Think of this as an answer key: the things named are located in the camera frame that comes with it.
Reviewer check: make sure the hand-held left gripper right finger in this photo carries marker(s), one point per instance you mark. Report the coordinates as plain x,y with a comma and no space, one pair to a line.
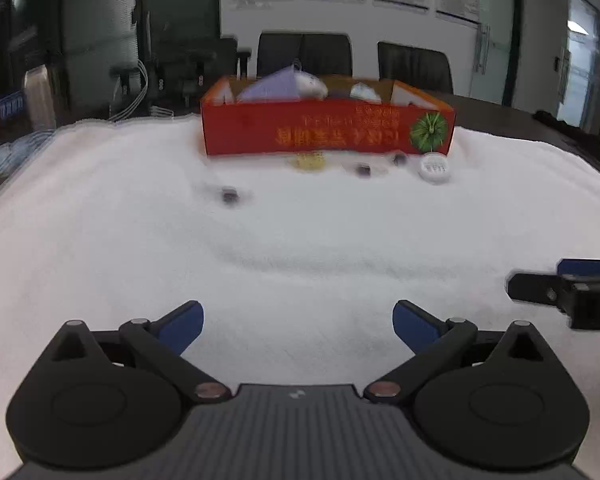
415,327

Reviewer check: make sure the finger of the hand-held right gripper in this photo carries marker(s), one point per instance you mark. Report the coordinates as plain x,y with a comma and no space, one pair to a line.
535,287
585,266

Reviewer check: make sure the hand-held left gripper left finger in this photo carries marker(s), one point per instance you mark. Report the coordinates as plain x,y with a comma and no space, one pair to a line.
185,325

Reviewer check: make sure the orange cardboard box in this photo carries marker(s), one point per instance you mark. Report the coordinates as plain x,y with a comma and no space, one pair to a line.
330,130

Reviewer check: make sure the clear plastic bag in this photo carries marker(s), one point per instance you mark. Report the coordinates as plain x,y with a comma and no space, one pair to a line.
365,92

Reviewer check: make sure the small black item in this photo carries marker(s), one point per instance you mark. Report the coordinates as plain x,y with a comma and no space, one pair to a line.
364,170
400,159
230,197

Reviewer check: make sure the white towel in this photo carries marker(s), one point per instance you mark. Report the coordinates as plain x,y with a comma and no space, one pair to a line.
300,250

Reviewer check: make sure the white round cap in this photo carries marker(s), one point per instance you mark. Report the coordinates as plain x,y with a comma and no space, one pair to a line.
434,169

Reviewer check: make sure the yellow round item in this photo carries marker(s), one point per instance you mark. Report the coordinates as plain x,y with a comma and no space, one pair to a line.
307,162

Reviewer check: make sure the black office chair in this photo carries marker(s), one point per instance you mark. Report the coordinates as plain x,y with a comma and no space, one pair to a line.
305,55
415,67

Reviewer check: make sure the purple packet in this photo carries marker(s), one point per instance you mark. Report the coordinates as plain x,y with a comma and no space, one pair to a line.
275,87

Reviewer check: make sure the white charger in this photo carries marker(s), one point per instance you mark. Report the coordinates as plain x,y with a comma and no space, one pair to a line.
314,86

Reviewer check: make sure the blue label box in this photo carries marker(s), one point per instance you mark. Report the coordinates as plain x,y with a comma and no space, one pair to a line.
10,107

